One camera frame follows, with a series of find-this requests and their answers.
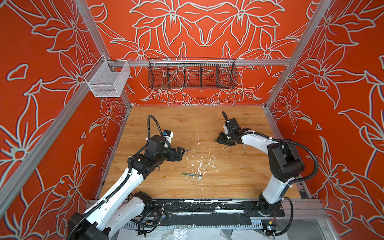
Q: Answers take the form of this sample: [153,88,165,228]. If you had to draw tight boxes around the left base cable bundle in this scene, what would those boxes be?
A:
[130,208,166,236]

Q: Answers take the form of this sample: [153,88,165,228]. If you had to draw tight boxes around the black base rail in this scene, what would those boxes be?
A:
[125,198,286,218]

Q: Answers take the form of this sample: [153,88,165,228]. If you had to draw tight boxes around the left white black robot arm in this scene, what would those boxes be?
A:
[67,130,186,240]

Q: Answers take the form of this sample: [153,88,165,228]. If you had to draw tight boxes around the black wire basket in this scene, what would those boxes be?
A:
[148,57,238,90]

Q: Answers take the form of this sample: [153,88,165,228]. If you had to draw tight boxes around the dark green pen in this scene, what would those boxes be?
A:
[182,173,202,177]

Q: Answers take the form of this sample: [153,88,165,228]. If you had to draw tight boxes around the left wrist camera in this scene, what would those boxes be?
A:
[163,130,174,144]

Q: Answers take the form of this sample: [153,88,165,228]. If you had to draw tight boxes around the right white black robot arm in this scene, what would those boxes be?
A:
[216,112,319,217]

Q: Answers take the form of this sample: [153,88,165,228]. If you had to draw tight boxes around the clear plastic bin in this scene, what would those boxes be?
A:
[85,56,131,98]

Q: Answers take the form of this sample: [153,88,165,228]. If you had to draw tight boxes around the right base cable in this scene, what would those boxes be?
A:
[262,196,294,238]

